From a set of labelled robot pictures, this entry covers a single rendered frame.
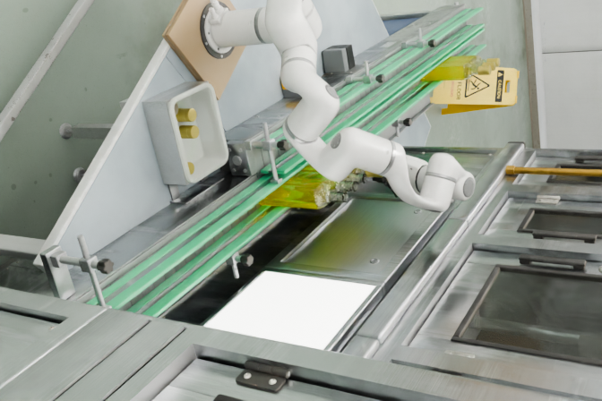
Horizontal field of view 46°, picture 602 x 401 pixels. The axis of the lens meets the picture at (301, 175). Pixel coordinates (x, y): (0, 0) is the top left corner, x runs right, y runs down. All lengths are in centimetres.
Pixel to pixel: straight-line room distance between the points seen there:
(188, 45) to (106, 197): 46
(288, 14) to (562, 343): 92
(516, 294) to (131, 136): 97
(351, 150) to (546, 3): 625
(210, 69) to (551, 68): 617
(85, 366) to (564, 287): 109
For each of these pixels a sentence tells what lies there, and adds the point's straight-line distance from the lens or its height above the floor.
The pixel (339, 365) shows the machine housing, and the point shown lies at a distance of 84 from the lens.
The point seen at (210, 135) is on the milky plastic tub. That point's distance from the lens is 192.
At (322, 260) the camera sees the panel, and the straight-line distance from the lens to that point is 182.
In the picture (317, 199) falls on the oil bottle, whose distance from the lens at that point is 185.
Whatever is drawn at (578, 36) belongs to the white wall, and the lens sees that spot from 774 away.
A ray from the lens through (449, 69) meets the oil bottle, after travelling 287.
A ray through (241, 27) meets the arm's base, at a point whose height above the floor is 89.
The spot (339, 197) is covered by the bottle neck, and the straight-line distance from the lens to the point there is 183.
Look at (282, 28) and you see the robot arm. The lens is 168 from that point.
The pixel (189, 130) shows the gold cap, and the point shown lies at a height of 81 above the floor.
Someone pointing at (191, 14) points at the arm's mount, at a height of 77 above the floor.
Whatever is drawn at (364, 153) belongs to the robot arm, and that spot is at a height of 129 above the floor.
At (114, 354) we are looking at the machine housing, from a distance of 97.
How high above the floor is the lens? 202
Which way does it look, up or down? 32 degrees down
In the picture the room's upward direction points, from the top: 93 degrees clockwise
